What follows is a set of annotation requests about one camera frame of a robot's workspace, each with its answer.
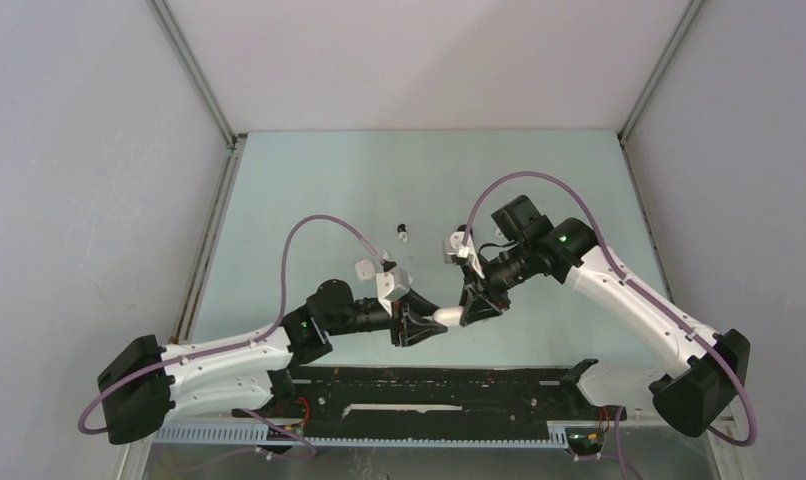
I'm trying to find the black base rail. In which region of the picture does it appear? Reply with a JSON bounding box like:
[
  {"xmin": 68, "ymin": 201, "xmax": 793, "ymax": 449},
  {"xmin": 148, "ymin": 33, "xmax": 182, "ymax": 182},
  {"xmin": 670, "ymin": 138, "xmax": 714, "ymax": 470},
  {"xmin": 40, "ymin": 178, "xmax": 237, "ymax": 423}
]
[{"xmin": 256, "ymin": 366, "xmax": 626, "ymax": 444}]

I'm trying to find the white square charging case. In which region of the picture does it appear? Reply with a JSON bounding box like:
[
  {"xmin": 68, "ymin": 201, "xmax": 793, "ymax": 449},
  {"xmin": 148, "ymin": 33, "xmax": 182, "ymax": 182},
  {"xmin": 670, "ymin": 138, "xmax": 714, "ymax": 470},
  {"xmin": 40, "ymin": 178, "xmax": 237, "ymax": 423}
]
[{"xmin": 354, "ymin": 259, "xmax": 376, "ymax": 281}]

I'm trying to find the right aluminium frame post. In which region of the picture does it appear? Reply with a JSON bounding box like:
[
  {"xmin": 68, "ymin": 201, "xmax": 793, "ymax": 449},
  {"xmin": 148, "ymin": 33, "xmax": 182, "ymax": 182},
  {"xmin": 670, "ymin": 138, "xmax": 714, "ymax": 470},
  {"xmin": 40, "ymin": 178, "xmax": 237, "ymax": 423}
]
[{"xmin": 617, "ymin": 0, "xmax": 709, "ymax": 299}]

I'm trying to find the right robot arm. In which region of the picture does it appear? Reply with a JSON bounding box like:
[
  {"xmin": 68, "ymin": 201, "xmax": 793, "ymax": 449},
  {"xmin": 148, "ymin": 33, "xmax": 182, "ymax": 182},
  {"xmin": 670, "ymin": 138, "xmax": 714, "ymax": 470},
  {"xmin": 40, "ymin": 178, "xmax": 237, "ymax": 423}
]
[{"xmin": 377, "ymin": 195, "xmax": 751, "ymax": 437}]

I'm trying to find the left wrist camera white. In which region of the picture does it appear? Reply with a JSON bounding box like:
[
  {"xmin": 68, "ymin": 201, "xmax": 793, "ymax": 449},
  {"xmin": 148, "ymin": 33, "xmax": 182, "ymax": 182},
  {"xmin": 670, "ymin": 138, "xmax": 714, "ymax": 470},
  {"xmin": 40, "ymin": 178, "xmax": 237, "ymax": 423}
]
[{"xmin": 375, "ymin": 266, "xmax": 412, "ymax": 308}]

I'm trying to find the white oval charging case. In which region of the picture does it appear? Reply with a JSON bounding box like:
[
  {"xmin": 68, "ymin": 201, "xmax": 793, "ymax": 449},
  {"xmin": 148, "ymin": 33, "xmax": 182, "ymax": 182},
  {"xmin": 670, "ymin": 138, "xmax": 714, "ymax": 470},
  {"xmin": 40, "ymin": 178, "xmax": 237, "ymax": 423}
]
[{"xmin": 431, "ymin": 306, "xmax": 464, "ymax": 327}]

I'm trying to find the left aluminium frame post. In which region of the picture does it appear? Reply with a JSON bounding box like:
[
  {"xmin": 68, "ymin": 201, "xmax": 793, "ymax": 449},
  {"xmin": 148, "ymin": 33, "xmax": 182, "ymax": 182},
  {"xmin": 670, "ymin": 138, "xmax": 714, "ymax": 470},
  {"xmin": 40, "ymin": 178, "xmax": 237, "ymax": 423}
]
[{"xmin": 147, "ymin": 1, "xmax": 244, "ymax": 343}]

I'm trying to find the blue-grey cable duct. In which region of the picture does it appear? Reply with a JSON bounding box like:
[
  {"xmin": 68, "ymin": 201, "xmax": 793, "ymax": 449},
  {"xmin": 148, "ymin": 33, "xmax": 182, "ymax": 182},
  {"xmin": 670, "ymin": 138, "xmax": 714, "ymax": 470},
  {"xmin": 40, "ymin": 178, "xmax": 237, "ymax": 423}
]
[{"xmin": 152, "ymin": 423, "xmax": 573, "ymax": 450}]

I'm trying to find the aluminium frame post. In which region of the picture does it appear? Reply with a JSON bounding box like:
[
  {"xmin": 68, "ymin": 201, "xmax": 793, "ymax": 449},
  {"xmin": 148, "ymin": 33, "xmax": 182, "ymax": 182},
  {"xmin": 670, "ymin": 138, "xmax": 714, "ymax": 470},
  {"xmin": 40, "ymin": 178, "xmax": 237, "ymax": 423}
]
[
  {"xmin": 147, "ymin": 1, "xmax": 244, "ymax": 343},
  {"xmin": 617, "ymin": 0, "xmax": 709, "ymax": 299}
]

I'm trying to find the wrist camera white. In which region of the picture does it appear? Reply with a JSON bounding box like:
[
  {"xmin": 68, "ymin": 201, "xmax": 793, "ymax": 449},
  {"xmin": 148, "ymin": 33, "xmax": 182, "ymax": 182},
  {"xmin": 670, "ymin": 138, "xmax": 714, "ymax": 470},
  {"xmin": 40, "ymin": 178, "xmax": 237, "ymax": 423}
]
[
  {"xmin": 375, "ymin": 266, "xmax": 412, "ymax": 308},
  {"xmin": 442, "ymin": 225, "xmax": 472, "ymax": 266}
]

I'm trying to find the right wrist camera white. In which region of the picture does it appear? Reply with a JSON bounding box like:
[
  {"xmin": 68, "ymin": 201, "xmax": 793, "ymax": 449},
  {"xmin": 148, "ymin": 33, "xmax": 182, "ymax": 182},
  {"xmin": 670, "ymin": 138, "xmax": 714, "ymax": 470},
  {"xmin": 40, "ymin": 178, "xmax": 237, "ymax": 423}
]
[{"xmin": 442, "ymin": 225, "xmax": 472, "ymax": 266}]

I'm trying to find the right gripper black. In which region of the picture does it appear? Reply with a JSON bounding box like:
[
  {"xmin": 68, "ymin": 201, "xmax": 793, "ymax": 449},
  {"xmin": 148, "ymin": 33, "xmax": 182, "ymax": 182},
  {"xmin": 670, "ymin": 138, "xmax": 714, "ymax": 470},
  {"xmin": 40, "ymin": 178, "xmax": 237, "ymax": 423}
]
[{"xmin": 458, "ymin": 241, "xmax": 535, "ymax": 324}]

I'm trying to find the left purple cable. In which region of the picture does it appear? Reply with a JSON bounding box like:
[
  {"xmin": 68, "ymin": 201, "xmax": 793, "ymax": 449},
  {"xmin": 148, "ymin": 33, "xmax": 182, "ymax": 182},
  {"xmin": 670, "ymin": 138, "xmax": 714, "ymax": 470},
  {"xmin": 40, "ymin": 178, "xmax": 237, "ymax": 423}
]
[{"xmin": 77, "ymin": 214, "xmax": 388, "ymax": 437}]

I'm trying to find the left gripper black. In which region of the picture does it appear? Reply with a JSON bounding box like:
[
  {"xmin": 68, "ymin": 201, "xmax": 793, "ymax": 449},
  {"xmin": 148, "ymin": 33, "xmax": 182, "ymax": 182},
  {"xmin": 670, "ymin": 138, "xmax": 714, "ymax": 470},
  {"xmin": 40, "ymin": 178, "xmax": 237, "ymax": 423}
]
[{"xmin": 325, "ymin": 286, "xmax": 446, "ymax": 346}]

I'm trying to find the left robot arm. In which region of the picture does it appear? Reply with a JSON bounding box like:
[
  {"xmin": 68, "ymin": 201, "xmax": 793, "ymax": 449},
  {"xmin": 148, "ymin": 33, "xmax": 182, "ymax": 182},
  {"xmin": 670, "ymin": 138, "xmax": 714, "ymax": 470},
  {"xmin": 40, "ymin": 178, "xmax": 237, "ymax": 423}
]
[{"xmin": 98, "ymin": 280, "xmax": 462, "ymax": 445}]

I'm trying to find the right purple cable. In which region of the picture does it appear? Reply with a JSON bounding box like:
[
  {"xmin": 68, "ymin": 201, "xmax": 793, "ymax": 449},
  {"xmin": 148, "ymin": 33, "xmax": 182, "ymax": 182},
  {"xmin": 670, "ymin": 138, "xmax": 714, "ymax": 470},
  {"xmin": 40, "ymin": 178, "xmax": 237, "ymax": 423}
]
[{"xmin": 461, "ymin": 171, "xmax": 759, "ymax": 448}]

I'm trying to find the purple cable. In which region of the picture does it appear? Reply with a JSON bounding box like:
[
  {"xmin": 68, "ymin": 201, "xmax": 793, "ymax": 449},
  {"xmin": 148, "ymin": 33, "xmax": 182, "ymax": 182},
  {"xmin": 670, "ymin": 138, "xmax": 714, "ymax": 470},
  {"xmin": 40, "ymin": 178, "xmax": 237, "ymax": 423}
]
[
  {"xmin": 77, "ymin": 214, "xmax": 388, "ymax": 437},
  {"xmin": 461, "ymin": 171, "xmax": 759, "ymax": 448}
]

